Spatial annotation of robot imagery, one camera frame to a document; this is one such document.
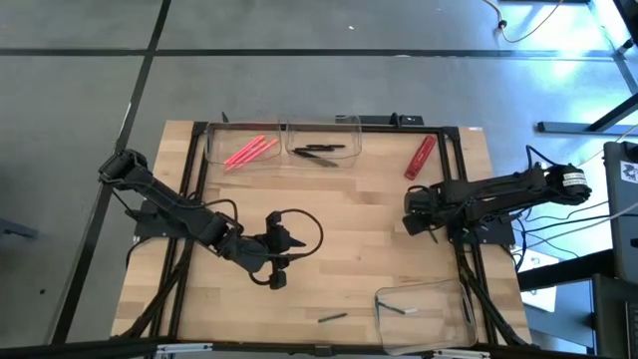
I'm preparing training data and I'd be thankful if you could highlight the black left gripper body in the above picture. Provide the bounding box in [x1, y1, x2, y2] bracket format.
[232, 229, 275, 274]

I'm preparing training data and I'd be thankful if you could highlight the pale floor cable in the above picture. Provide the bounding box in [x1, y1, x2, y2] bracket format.
[480, 0, 567, 45]

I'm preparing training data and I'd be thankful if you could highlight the pink pencil with orange eraser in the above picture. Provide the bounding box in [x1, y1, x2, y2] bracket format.
[226, 139, 274, 170]
[223, 138, 280, 174]
[223, 135, 267, 166]

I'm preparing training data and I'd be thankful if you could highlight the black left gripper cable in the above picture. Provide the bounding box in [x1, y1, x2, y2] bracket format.
[276, 207, 325, 261]

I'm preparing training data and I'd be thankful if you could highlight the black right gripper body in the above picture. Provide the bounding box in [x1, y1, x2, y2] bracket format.
[431, 183, 455, 228]

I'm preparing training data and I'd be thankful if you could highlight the clear plastic bin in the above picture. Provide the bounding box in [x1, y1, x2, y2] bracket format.
[284, 115, 364, 170]
[202, 122, 284, 169]
[373, 278, 479, 356]

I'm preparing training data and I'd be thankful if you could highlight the white paper sheet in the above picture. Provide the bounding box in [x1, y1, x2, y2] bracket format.
[517, 248, 558, 314]

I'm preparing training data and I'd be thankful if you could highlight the grey equipment case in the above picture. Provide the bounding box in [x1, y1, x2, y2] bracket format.
[601, 141, 638, 285]

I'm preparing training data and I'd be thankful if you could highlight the black floor beam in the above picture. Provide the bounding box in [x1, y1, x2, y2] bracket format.
[516, 247, 615, 293]
[536, 92, 638, 135]

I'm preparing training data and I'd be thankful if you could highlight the white cable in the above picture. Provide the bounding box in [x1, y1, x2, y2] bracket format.
[517, 198, 638, 250]

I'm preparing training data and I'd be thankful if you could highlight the black aluminium table frame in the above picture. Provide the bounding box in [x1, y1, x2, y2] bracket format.
[112, 113, 534, 359]

